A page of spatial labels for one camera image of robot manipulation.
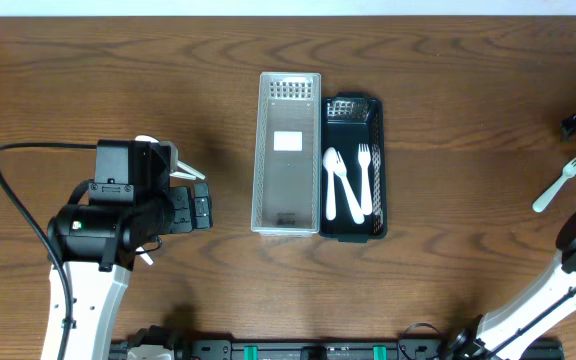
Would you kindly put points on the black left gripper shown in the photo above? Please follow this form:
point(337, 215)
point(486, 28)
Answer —
point(188, 210)

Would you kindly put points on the mint green plastic fork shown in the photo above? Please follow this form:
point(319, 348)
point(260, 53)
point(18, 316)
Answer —
point(568, 172)

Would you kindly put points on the white spoon bottom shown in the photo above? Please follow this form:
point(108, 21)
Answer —
point(144, 255)

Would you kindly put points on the white short plastic spoon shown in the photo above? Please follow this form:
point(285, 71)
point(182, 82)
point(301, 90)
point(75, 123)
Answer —
point(329, 162)

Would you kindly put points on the white plastic fork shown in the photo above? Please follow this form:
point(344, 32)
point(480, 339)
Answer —
point(354, 207)

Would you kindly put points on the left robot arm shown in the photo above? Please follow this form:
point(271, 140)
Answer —
point(99, 245)

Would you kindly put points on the white spoon top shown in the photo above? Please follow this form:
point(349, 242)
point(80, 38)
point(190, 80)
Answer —
point(178, 166)

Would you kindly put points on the clear plastic basket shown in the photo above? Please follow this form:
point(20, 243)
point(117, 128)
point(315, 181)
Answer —
point(287, 165)

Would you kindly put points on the dark green plastic basket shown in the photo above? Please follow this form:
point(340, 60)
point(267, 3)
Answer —
point(348, 120)

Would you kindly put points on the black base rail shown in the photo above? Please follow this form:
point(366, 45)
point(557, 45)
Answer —
point(160, 343)

